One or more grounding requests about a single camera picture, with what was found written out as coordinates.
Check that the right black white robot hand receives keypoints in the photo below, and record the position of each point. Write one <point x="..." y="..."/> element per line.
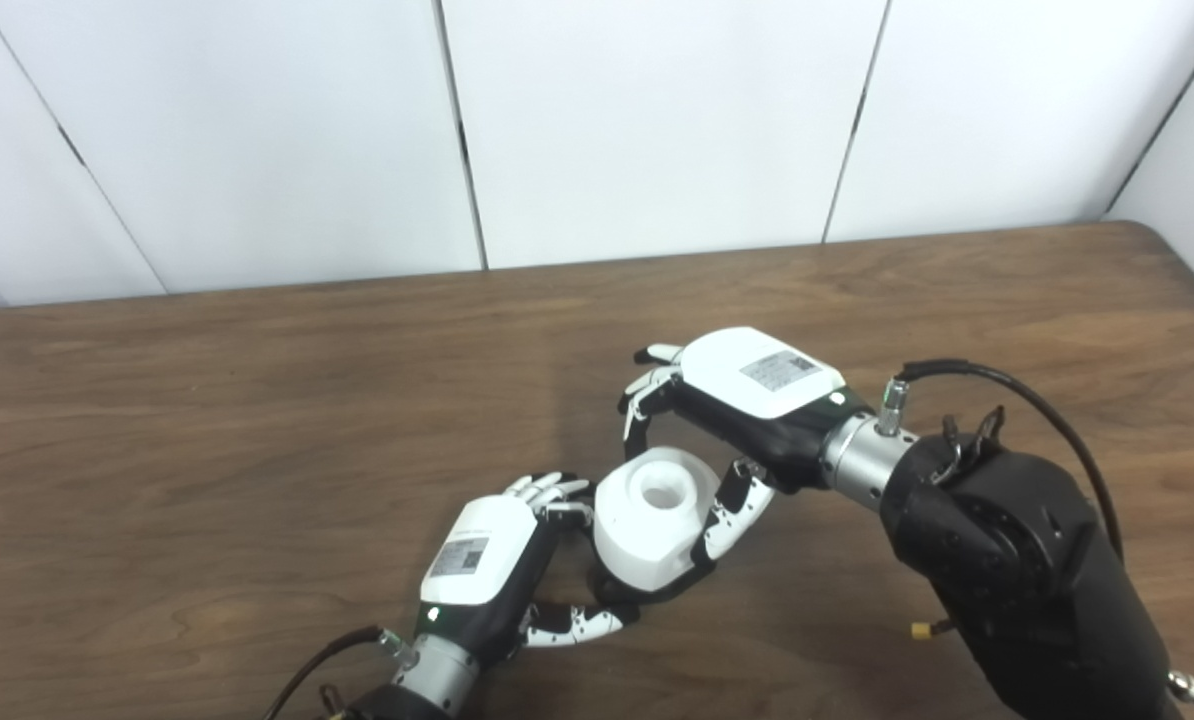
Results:
<point x="757" y="380"/>

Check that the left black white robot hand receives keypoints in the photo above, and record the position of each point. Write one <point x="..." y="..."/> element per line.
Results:
<point x="477" y="560"/>

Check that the round white plastic piece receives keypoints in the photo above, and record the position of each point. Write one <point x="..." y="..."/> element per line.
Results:
<point x="647" y="540"/>

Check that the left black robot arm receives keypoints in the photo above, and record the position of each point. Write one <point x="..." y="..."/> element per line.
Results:
<point x="427" y="680"/>

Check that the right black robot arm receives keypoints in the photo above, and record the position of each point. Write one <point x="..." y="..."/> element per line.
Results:
<point x="1017" y="560"/>

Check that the small yellow connector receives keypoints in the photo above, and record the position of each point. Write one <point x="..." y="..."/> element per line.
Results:
<point x="925" y="631"/>

